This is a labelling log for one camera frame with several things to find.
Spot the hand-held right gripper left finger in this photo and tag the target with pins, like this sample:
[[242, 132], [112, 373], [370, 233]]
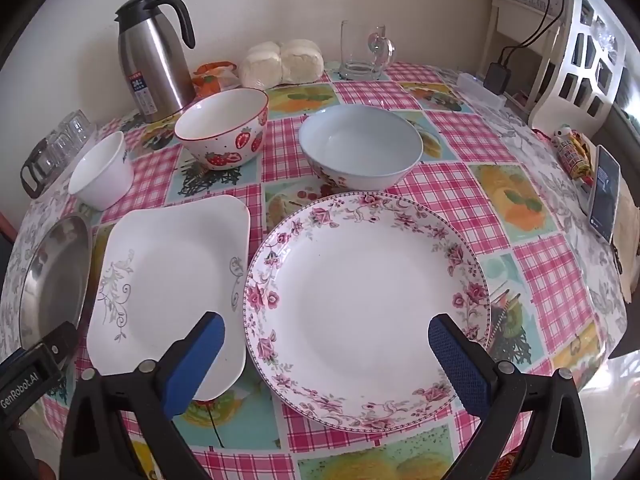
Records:
[[200, 360]]

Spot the white square plate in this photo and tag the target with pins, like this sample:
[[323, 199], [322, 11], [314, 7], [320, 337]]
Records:
[[165, 270]]

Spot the bag of white buns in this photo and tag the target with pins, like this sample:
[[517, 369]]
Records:
[[280, 65]]

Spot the smartphone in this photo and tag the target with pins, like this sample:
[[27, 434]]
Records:
[[602, 190]]

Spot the stainless steel thermos jug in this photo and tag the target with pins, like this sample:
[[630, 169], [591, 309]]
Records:
[[150, 60]]

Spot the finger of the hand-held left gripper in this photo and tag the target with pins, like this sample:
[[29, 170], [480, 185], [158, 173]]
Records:
[[62, 342]]

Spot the beige bag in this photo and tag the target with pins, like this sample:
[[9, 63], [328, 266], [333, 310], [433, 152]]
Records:
[[627, 240]]

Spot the pale blue bowl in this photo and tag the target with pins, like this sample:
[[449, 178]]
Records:
[[360, 145]]

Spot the black charger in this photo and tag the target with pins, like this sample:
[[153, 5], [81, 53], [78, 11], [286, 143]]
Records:
[[496, 78]]

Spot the clear drinking glass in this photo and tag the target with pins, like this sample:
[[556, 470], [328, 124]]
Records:
[[82, 125], [67, 142]]

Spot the small white square bowl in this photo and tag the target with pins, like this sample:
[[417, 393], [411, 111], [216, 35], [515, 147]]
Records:
[[100, 170]]

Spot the white shelf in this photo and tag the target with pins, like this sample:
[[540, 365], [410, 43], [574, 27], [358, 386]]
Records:
[[495, 35]]

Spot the glass mug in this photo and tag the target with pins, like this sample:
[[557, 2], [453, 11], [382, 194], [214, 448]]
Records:
[[357, 55]]

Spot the orange snack packet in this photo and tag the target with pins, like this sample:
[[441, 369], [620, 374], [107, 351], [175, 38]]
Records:
[[215, 80]]

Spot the pink floral round plate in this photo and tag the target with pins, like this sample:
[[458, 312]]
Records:
[[360, 300]]

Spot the strawberry print bowl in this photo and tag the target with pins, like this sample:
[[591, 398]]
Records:
[[220, 120]]

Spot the stainless steel plate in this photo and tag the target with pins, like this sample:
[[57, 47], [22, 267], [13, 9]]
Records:
[[50, 280]]

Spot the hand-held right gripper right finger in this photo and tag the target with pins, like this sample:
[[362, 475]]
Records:
[[457, 365]]

